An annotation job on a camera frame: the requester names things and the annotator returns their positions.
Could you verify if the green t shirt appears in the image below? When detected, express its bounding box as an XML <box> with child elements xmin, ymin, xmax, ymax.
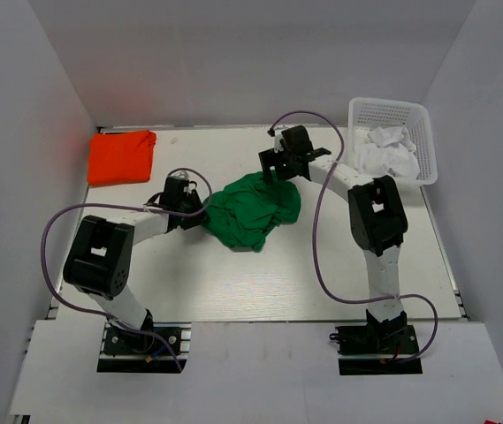
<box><xmin>203</xmin><ymin>171</ymin><xmax>301</xmax><ymax>252</ymax></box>

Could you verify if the white t shirt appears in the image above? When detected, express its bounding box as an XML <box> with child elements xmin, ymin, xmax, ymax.
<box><xmin>354</xmin><ymin>126</ymin><xmax>420</xmax><ymax>180</ymax></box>

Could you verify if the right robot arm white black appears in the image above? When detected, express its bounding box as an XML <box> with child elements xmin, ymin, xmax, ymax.
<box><xmin>259</xmin><ymin>125</ymin><xmax>408</xmax><ymax>356</ymax></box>

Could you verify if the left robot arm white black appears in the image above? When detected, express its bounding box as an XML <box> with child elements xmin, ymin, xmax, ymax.
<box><xmin>63</xmin><ymin>170</ymin><xmax>210</xmax><ymax>331</ymax></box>

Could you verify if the folded orange t shirt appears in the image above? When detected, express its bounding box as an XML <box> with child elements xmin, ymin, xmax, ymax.
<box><xmin>87</xmin><ymin>130</ymin><xmax>157</xmax><ymax>186</ymax></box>

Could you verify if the white plastic basket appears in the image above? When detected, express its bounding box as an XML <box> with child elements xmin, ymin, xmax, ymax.
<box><xmin>343</xmin><ymin>97</ymin><xmax>438</xmax><ymax>186</ymax></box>

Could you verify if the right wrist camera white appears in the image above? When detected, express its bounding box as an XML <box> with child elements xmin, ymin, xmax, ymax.
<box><xmin>267</xmin><ymin>128</ymin><xmax>286</xmax><ymax>153</ymax></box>

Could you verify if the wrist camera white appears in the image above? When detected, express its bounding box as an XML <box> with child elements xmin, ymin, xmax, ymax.
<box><xmin>267</xmin><ymin>128</ymin><xmax>286</xmax><ymax>153</ymax></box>
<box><xmin>170</xmin><ymin>169</ymin><xmax>198</xmax><ymax>193</ymax></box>

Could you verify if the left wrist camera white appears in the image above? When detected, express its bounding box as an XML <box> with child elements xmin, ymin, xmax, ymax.
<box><xmin>170</xmin><ymin>169</ymin><xmax>198</xmax><ymax>193</ymax></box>

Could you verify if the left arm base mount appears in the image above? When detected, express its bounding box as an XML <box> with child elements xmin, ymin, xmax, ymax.
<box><xmin>96</xmin><ymin>323</ymin><xmax>191</xmax><ymax>374</ymax></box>

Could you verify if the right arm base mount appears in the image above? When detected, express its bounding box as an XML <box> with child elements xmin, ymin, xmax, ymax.
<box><xmin>329</xmin><ymin>325</ymin><xmax>423</xmax><ymax>376</ymax></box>

